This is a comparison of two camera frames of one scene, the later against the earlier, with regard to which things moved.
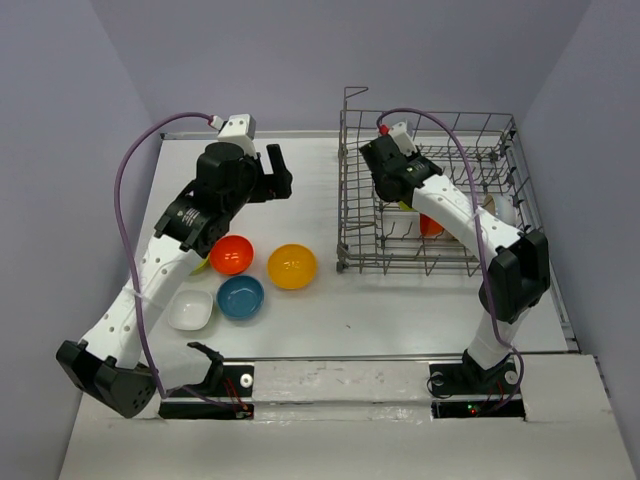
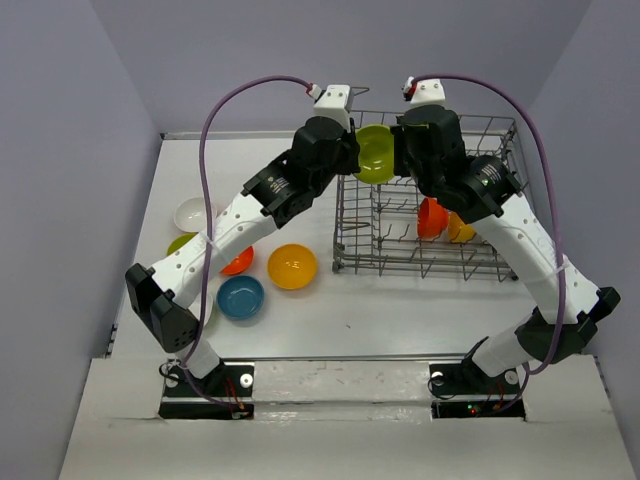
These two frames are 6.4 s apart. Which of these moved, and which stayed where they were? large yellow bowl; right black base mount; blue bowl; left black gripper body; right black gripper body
Moved: right black gripper body; left black gripper body
Stayed: right black base mount; blue bowl; large yellow bowl
